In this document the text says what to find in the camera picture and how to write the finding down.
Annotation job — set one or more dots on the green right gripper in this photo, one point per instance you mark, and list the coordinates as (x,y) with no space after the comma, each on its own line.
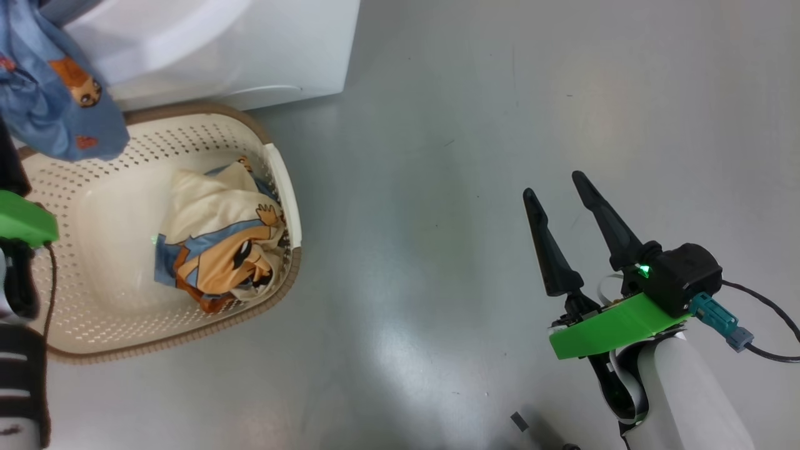
(612,328)

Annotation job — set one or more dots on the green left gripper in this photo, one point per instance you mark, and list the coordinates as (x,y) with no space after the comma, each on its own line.
(25,219)

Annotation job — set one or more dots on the blue cartoon print garment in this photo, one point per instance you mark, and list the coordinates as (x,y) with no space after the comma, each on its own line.
(50,94)

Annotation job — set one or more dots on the cream orange cartoon garment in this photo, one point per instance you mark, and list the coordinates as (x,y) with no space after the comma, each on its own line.
(219,237)

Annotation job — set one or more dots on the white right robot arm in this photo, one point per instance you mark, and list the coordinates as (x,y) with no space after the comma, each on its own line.
(687,400)

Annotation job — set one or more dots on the white front-load washing machine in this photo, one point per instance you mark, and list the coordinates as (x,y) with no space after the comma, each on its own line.
(250,44)

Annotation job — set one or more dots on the cream perforated laundry basket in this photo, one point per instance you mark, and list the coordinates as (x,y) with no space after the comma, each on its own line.
(112,250)

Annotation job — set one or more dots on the small grey block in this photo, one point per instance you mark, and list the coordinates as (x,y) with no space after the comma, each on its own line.
(520,421)

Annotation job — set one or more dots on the round white filter cover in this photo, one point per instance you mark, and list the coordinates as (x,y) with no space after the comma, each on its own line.
(262,94)

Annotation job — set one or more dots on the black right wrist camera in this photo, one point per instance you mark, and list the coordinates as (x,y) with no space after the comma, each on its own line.
(684,275)

